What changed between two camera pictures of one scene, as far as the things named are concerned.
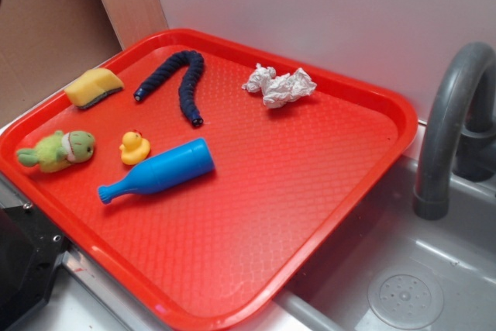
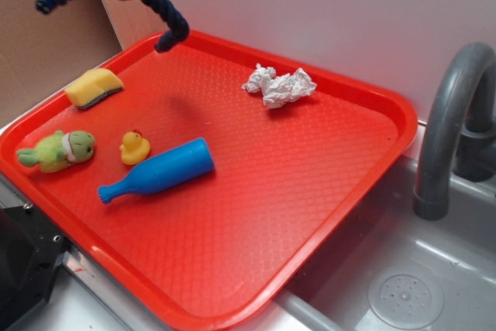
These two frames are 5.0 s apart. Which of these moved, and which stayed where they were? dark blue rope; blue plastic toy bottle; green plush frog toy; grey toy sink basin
Moved: dark blue rope
Stayed: blue plastic toy bottle; green plush frog toy; grey toy sink basin
